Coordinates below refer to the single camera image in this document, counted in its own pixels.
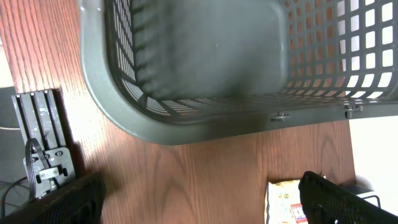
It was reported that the yellow white snack bag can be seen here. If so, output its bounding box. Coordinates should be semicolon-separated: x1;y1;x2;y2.
264;179;308;224

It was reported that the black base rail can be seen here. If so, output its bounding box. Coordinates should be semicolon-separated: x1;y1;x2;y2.
11;90;76;198

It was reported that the dark grey plastic basket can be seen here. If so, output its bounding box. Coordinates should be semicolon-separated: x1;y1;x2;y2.
78;0;397;145

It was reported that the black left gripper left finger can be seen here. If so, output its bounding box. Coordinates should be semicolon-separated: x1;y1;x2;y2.
1;172;105;224

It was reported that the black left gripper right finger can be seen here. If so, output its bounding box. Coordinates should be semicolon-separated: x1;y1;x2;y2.
298;171;397;224

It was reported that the white barcode scanner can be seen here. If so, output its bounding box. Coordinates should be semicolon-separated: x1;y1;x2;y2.
342;184;397;216

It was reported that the grey ribbon cable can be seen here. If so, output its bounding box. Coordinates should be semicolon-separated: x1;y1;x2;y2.
24;138;50;200

